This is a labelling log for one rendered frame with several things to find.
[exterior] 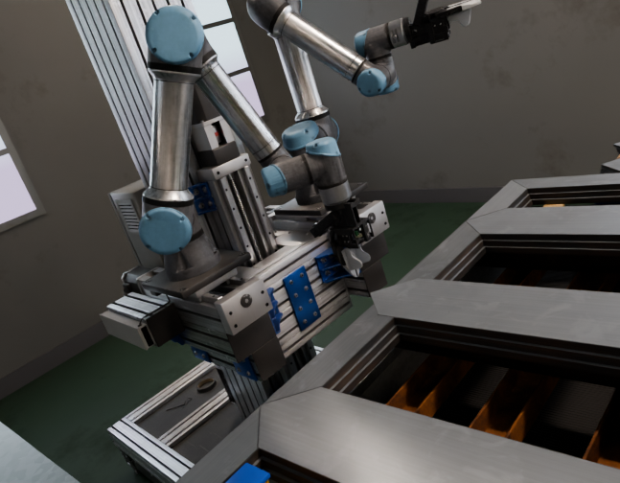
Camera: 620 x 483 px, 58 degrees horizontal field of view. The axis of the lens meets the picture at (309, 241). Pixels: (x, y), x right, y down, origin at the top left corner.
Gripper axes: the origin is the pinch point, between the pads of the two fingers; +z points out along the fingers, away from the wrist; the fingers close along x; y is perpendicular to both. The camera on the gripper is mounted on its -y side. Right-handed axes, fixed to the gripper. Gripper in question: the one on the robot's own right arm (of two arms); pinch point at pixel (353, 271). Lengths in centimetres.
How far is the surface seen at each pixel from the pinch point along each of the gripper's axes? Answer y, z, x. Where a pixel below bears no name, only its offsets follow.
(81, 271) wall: -298, 42, 50
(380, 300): 9.5, 5.4, -3.7
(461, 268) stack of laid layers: 18.8, 8.9, 20.2
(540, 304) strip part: 46.9, 5.4, 0.6
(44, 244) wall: -300, 14, 36
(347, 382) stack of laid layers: 17.5, 8.8, -30.3
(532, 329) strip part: 48.5, 5.4, -8.5
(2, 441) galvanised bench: -9, -13, -83
